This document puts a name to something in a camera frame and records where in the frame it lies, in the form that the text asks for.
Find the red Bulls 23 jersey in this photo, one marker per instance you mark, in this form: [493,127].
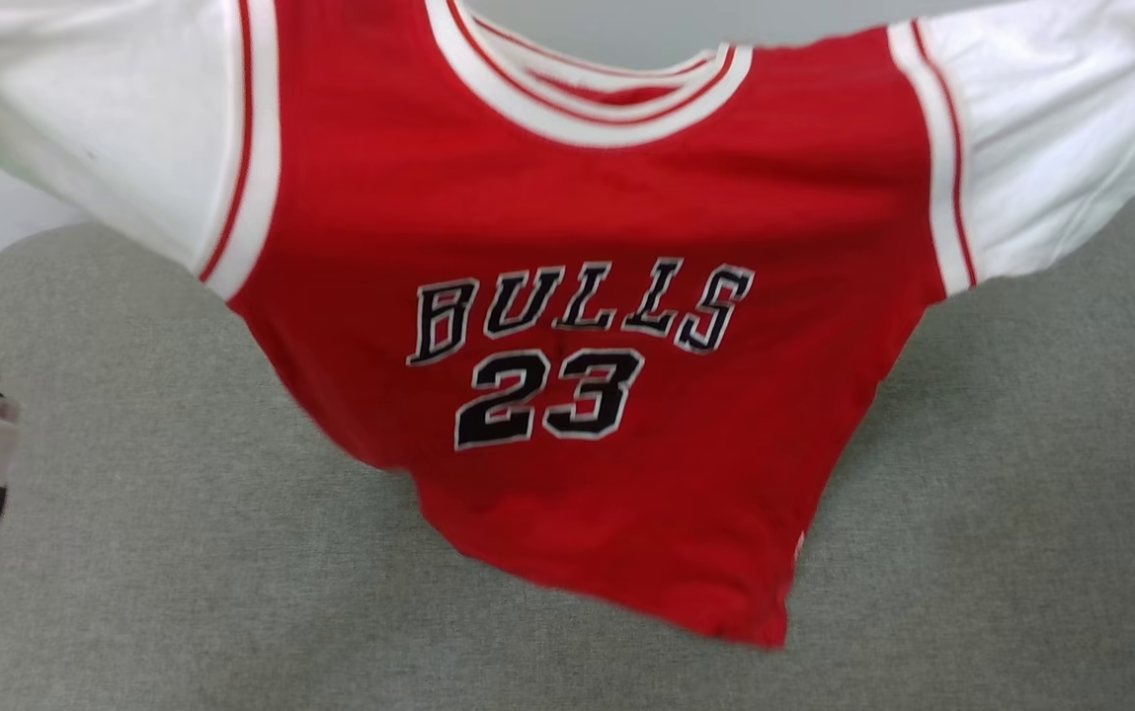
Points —
[577,197]

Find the grey fabric sofa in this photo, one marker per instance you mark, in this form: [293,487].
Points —
[132,543]

